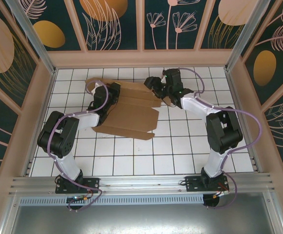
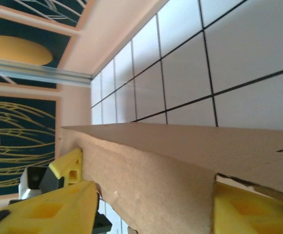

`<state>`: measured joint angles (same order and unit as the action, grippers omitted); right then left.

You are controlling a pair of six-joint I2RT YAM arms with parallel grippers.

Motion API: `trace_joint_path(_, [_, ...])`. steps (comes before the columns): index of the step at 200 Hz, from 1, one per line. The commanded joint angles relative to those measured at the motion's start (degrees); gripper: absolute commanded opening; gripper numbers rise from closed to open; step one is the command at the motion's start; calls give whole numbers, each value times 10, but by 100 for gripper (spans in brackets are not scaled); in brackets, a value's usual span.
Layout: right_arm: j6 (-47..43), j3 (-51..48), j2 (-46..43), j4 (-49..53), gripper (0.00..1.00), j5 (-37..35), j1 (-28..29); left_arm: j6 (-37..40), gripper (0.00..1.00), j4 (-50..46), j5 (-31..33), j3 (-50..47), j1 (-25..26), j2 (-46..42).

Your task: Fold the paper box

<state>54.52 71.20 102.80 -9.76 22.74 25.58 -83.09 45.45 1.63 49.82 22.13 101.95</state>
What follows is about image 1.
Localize brown cardboard paper box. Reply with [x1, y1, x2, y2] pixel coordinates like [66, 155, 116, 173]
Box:
[84, 77, 162, 141]

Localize small green circuit board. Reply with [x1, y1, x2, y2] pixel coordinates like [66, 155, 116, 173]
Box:
[67, 195, 90, 203]

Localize grey sheet metal panel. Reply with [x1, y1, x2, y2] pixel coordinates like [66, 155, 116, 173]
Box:
[0, 192, 283, 234]

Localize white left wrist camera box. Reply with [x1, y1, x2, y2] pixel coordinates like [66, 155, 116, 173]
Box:
[92, 81, 103, 96]

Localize thin aluminium side rail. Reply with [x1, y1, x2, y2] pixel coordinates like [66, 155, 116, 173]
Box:
[224, 70, 259, 173]
[24, 70, 57, 176]

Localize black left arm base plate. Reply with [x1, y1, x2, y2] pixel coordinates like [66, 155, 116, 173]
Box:
[55, 177, 101, 195]

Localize aluminium frame rail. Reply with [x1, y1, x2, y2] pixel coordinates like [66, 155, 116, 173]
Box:
[8, 173, 278, 195]

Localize aluminium corner post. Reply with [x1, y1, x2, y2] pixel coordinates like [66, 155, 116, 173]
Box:
[5, 0, 58, 75]
[224, 0, 274, 73]

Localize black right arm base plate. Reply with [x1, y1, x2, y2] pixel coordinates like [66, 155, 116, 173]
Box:
[184, 175, 230, 193]

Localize grey slotted cable duct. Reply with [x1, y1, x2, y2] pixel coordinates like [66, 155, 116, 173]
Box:
[18, 194, 205, 206]

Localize wire bundle with yellow plug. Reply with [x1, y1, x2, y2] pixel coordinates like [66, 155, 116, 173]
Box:
[213, 185, 230, 199]

